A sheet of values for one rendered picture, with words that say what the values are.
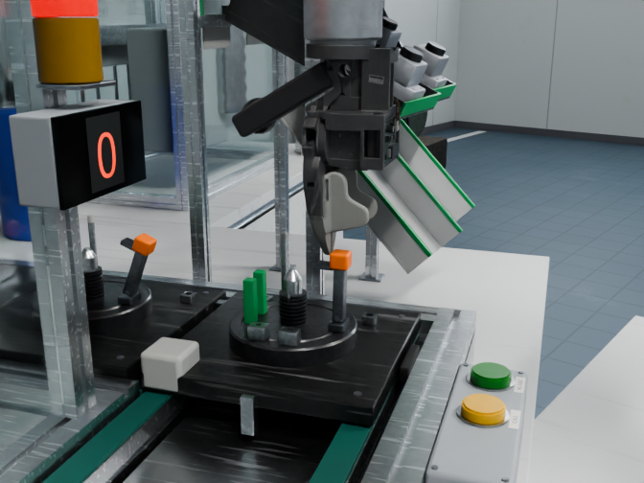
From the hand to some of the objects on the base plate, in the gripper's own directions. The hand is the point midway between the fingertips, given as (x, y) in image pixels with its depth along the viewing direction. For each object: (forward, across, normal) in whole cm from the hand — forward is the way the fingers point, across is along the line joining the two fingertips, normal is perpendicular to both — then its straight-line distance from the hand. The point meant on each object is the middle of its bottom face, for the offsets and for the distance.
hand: (322, 241), depth 79 cm
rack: (+22, +36, +16) cm, 46 cm away
